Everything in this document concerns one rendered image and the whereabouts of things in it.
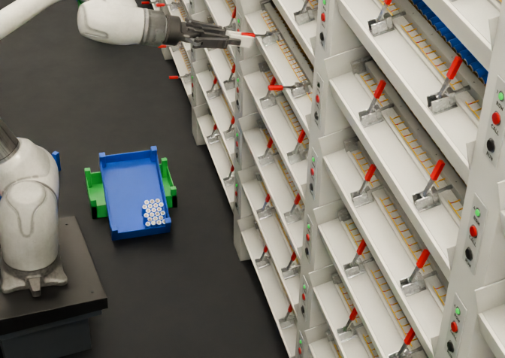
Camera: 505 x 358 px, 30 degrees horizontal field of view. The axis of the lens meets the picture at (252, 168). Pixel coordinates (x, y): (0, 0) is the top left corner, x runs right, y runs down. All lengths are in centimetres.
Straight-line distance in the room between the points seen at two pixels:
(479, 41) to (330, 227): 93
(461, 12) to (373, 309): 79
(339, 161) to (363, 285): 27
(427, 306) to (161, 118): 231
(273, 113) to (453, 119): 112
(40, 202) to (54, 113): 138
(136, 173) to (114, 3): 112
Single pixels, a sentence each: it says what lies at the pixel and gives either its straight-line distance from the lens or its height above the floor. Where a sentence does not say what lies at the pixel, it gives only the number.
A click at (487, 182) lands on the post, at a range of 134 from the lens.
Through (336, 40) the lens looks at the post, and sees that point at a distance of 192.
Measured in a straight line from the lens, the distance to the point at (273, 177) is 263.
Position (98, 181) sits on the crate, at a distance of 349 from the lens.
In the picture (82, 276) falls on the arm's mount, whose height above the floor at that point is 25.
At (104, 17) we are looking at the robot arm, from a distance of 232.
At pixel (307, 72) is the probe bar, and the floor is 94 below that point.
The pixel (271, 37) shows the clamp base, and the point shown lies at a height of 92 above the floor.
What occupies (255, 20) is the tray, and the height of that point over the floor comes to 90.
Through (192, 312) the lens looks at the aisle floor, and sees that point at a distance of 296.
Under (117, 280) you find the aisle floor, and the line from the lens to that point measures 309.
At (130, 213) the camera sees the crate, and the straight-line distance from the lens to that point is 328.
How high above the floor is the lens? 206
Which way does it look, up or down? 35 degrees down
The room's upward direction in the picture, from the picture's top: 1 degrees clockwise
